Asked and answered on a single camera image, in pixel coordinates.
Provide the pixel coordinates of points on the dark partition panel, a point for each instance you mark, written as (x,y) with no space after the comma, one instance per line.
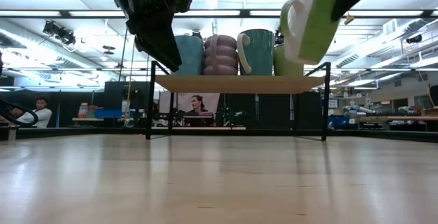
(116,97)

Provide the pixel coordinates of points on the pale olive mug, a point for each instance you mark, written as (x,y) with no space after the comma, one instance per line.
(287,66)

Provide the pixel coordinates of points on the light blue mug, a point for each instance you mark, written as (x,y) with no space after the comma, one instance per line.
(191,56)

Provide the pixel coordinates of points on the blue storage bin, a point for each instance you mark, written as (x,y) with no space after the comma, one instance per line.
(109,113)

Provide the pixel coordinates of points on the black ceiling-mounted device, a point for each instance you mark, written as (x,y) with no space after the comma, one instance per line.
(58,32)
(278,37)

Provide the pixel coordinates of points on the stacked plastic containers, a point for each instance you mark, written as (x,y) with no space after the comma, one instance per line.
(85,111)

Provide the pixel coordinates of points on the black overhead beam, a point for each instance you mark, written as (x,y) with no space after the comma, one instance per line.
(222,13)

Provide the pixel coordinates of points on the ribbed purple mug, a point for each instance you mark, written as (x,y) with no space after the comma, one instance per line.
(220,58)

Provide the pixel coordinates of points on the wooden workbench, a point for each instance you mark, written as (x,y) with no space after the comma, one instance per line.
(397,118)

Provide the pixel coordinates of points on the person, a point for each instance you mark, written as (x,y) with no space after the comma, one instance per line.
(39,114)
(197,109)

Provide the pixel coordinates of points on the black metal rig frame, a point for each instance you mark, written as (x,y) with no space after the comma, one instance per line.
(376,135)

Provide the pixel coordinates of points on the yellow hanging tag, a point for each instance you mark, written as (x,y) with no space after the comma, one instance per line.
(349,20)

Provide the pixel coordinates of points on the round black ceiling fixture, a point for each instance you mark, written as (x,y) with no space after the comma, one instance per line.
(196,33)

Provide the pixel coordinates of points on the wooden shelf with black frame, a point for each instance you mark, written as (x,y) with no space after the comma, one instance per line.
(239,83)

